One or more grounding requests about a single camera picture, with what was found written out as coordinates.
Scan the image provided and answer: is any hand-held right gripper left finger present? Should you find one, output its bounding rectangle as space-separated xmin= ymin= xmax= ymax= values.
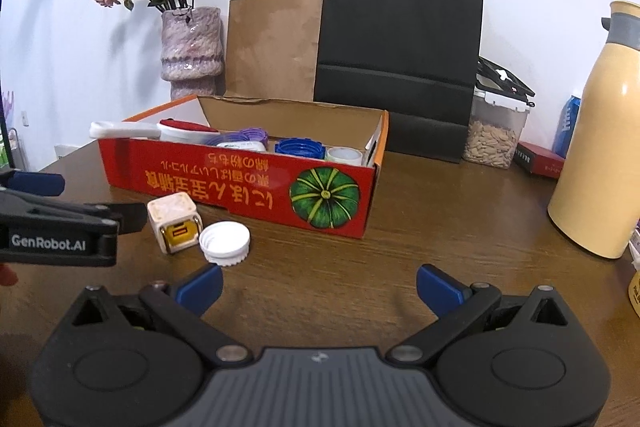
xmin=72 ymin=263 xmax=252 ymax=365

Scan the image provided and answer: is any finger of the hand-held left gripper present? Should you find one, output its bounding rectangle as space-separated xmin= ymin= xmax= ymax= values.
xmin=0 ymin=169 xmax=67 ymax=198
xmin=0 ymin=187 xmax=149 ymax=237

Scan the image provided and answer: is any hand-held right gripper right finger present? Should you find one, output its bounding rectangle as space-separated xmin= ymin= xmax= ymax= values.
xmin=385 ymin=263 xmax=568 ymax=365

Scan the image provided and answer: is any white cube charger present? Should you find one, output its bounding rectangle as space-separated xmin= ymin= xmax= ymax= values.
xmin=147 ymin=192 xmax=204 ymax=257

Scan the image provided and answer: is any white ribbed bottle cap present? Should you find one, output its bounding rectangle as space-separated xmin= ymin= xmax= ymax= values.
xmin=198 ymin=221 xmax=251 ymax=268

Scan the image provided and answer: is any white lint brush red pad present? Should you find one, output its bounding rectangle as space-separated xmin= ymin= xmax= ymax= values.
xmin=90 ymin=118 xmax=222 ymax=146

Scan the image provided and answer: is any red orange cardboard box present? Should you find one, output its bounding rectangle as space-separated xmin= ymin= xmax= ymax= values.
xmin=97 ymin=94 xmax=390 ymax=241

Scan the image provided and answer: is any purple plastic item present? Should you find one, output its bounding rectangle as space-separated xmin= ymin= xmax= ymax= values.
xmin=215 ymin=128 xmax=271 ymax=154

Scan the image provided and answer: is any blue ribbed bottle cap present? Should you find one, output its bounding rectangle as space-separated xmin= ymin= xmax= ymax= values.
xmin=274 ymin=137 xmax=326 ymax=158

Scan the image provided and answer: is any clear container of seeds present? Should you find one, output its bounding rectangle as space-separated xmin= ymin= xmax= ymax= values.
xmin=462 ymin=89 xmax=530 ymax=170

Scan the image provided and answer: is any red flat box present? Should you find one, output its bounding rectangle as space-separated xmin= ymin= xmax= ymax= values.
xmin=514 ymin=140 xmax=569 ymax=180

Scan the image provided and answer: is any pink mottled ceramic vase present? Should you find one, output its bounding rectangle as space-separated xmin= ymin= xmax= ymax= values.
xmin=160 ymin=7 xmax=224 ymax=102

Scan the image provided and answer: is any yellow labelled container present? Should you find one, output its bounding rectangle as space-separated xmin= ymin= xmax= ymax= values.
xmin=626 ymin=269 xmax=640 ymax=319

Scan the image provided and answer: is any blue drink can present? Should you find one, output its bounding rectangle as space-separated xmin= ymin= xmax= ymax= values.
xmin=552 ymin=94 xmax=584 ymax=158

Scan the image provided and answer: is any cream thermos jug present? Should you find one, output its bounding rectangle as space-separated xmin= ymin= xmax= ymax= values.
xmin=547 ymin=0 xmax=640 ymax=260

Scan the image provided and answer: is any black clip on container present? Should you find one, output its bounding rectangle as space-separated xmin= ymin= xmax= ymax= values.
xmin=472 ymin=55 xmax=536 ymax=108

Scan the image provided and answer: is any brown paper bag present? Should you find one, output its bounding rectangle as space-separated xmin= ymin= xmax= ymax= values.
xmin=223 ymin=0 xmax=326 ymax=100

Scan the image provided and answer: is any black paper bag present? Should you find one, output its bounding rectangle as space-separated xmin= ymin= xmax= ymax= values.
xmin=313 ymin=0 xmax=485 ymax=164

